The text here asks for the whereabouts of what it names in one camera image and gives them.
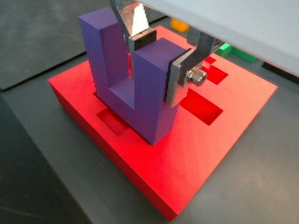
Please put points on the green U-shaped block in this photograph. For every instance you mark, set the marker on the green U-shaped block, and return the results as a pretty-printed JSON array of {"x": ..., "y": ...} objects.
[{"x": 228, "y": 49}]

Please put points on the red slotted board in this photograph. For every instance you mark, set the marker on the red slotted board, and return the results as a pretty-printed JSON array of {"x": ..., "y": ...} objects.
[{"x": 170, "y": 171}]

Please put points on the purple U-shaped block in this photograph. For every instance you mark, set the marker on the purple U-shaped block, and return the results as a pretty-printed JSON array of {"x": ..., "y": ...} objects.
[{"x": 130, "y": 79}]

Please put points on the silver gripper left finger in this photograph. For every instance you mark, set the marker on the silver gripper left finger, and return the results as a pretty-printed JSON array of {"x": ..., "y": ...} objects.
[{"x": 138, "y": 33}]

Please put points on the yellow long block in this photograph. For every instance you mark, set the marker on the yellow long block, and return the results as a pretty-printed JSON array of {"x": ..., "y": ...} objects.
[{"x": 180, "y": 26}]

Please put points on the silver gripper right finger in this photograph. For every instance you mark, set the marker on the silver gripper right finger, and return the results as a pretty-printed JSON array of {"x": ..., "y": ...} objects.
[{"x": 186, "y": 66}]

